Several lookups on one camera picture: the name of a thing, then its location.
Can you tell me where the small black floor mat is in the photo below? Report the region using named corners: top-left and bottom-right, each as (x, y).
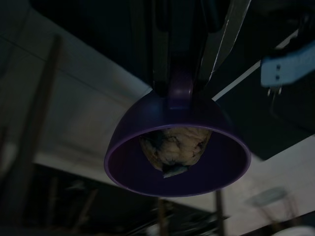
top-left (258, 83), bottom-right (315, 162)

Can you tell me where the brown food lump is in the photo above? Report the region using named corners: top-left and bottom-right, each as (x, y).
top-left (139, 127), bottom-right (213, 178)

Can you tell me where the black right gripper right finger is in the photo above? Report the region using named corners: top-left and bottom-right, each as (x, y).
top-left (195, 0), bottom-right (252, 90)

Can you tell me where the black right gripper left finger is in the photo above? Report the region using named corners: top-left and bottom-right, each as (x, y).
top-left (130, 0), bottom-right (173, 98)

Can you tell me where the purple cup with handle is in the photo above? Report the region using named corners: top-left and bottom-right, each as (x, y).
top-left (103, 62), bottom-right (252, 197)

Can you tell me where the large black floor mat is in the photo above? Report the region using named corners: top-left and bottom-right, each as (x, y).
top-left (31, 0), bottom-right (315, 99)

